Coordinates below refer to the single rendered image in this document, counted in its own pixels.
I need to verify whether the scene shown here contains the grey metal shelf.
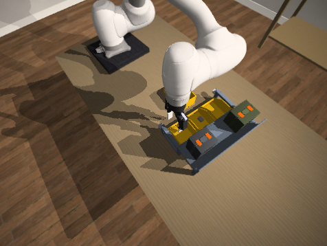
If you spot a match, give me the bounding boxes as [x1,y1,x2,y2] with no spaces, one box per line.
[158,89,266,176]

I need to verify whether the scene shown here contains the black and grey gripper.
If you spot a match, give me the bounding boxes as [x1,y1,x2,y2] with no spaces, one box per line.
[165,99,189,133]

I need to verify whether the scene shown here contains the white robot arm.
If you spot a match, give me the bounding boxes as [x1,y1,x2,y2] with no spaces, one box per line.
[91,0,247,107]

